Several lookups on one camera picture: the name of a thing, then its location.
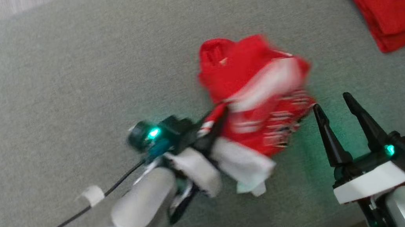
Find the white cable tape tag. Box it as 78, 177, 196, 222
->
78, 184, 107, 209

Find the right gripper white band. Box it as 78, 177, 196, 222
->
311, 84, 405, 207

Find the red number 23 jersey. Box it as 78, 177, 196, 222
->
184, 26, 329, 204

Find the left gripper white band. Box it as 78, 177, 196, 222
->
161, 103, 240, 204

